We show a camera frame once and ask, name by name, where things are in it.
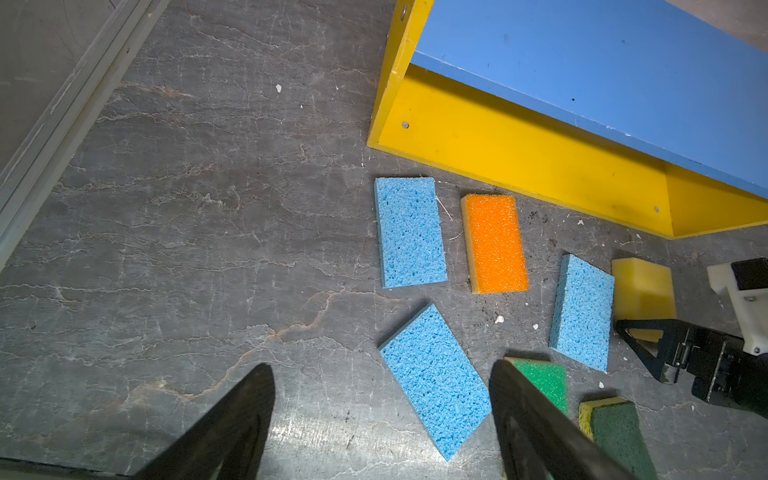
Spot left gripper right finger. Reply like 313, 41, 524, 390
489, 360, 633, 479

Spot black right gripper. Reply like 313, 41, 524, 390
614, 319, 767, 418

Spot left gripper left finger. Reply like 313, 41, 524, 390
133, 363, 276, 479

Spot yellow sponge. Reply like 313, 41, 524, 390
611, 257, 678, 323

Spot yellow shelf with coloured boards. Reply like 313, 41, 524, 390
367, 1, 767, 239

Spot bright green sponge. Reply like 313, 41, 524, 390
505, 357, 568, 415

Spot dark green sponge left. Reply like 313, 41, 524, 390
578, 397, 658, 479

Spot blue sponge middle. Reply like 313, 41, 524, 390
549, 254, 615, 372

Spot blue sponge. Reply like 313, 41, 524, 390
378, 304, 491, 461
374, 177, 448, 289
549, 254, 615, 372

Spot blue sponge lower left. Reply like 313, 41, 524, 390
378, 304, 491, 461

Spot orange sponge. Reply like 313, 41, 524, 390
461, 194, 529, 294

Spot blue sponge upper left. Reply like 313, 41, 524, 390
374, 177, 448, 289

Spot aluminium mounting rail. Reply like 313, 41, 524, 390
1, 0, 169, 262

